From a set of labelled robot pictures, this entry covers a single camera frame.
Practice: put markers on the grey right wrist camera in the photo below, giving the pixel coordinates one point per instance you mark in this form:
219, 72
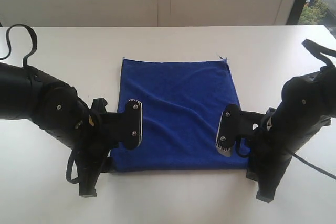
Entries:
237, 130

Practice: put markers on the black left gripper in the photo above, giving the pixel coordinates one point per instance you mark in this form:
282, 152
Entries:
62, 114

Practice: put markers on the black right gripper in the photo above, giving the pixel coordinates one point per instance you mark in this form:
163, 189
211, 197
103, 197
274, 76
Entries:
306, 107

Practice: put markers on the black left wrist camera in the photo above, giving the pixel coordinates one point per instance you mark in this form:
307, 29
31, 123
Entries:
121, 128

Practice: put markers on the green tree outside window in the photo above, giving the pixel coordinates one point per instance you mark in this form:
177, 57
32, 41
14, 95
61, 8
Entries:
313, 13

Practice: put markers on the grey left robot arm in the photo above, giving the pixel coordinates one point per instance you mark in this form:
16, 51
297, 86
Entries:
17, 102

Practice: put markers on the blue microfiber towel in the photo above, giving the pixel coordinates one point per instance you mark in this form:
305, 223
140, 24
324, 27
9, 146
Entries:
182, 106

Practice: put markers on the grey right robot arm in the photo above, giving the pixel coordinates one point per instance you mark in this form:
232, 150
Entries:
307, 105

